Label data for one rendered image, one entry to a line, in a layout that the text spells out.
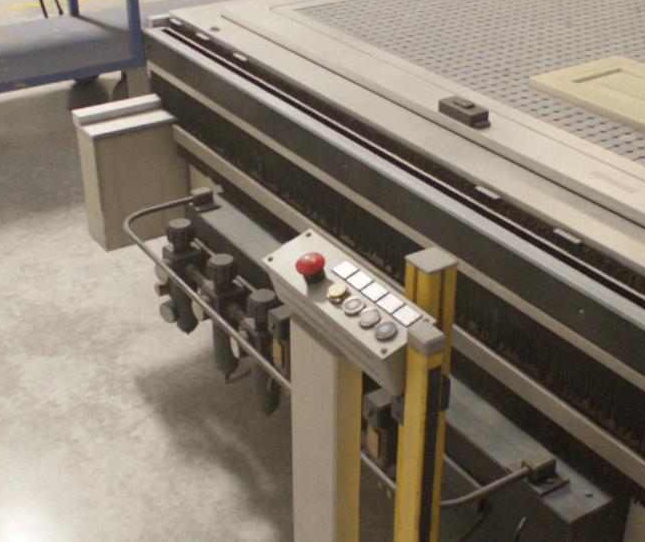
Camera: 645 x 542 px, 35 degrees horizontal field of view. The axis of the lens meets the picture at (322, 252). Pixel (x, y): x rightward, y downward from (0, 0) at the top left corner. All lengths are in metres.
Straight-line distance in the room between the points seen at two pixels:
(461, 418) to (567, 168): 0.46
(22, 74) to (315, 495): 2.83
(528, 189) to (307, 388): 0.55
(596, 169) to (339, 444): 0.67
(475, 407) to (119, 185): 1.23
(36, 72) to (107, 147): 1.54
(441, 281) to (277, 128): 0.98
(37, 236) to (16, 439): 1.06
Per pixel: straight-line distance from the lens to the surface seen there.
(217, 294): 2.22
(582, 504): 1.63
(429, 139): 1.93
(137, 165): 2.66
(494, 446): 1.71
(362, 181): 1.94
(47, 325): 3.01
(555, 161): 1.80
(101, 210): 2.67
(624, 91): 2.11
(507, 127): 1.93
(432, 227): 1.79
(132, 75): 4.26
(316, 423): 1.45
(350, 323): 1.27
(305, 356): 1.41
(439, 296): 1.28
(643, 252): 1.60
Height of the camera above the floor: 1.58
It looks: 29 degrees down
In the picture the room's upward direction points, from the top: straight up
